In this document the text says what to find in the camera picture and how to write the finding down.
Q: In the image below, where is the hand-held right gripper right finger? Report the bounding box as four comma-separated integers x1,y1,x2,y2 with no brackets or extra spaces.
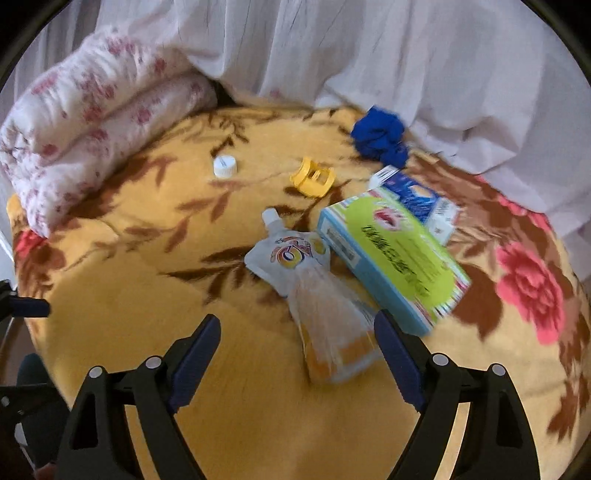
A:
374,309,541,480

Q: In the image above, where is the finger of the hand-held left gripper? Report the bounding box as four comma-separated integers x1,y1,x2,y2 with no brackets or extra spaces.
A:
0,384,61,420
0,281,51,320

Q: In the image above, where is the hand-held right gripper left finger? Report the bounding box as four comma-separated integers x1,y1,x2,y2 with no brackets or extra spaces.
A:
58,314,221,480

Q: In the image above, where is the orange spouted drink pouch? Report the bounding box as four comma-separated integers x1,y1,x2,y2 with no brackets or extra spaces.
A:
244,208,384,384

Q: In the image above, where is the yellow floral plush blanket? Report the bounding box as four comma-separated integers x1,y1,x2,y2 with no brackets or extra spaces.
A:
7,95,591,480

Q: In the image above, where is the green and blue flat box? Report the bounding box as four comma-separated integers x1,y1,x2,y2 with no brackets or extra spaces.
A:
318,190,472,337

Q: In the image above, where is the blue and white small box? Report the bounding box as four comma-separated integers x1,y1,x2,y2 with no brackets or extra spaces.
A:
368,165,462,245

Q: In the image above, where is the folded pink floral quilt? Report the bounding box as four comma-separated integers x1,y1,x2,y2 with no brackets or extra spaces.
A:
0,30,218,238

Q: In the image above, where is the white bottle cap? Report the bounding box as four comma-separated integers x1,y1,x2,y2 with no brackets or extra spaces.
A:
213,156,239,178

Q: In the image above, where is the yellow plastic clip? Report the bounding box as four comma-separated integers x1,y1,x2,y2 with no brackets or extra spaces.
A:
289,157,337,198

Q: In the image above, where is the crumpled blue cloth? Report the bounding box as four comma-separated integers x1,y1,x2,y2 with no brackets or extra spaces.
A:
350,105,411,168

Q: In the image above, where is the white sheer petal-print curtain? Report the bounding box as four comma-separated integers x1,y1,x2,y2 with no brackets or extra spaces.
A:
0,0,591,241

